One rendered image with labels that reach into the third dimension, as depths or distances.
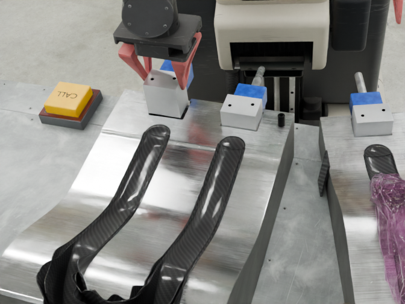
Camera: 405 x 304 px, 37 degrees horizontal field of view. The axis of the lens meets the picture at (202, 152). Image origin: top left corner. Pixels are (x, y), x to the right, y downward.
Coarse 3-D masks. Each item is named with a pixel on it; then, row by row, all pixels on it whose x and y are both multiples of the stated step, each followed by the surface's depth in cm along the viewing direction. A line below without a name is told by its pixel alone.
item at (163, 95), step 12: (168, 60) 88; (156, 72) 85; (168, 72) 84; (192, 72) 88; (144, 84) 83; (156, 84) 83; (168, 84) 83; (156, 96) 84; (168, 96) 83; (180, 96) 84; (156, 108) 86; (168, 108) 85; (180, 108) 85
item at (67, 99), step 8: (56, 88) 101; (64, 88) 101; (72, 88) 101; (80, 88) 101; (88, 88) 101; (56, 96) 100; (64, 96) 100; (72, 96) 100; (80, 96) 99; (88, 96) 101; (48, 104) 99; (56, 104) 99; (64, 104) 98; (72, 104) 98; (80, 104) 99; (48, 112) 100; (56, 112) 99; (64, 112) 99; (72, 112) 98; (80, 112) 99
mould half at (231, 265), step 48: (144, 96) 90; (96, 144) 84; (192, 144) 82; (288, 144) 83; (96, 192) 79; (192, 192) 77; (240, 192) 76; (48, 240) 69; (144, 240) 70; (240, 240) 71; (0, 288) 65; (96, 288) 63; (192, 288) 62; (240, 288) 67
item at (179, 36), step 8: (176, 8) 76; (176, 16) 76; (184, 16) 79; (192, 16) 79; (120, 24) 79; (176, 24) 77; (184, 24) 78; (192, 24) 78; (200, 24) 79; (120, 32) 78; (128, 32) 78; (168, 32) 76; (176, 32) 77; (184, 32) 77; (192, 32) 76; (120, 40) 78; (128, 40) 77; (136, 40) 77; (144, 40) 76; (152, 40) 76; (160, 40) 76; (168, 40) 76; (176, 40) 76; (184, 40) 75; (176, 48) 76; (184, 48) 75
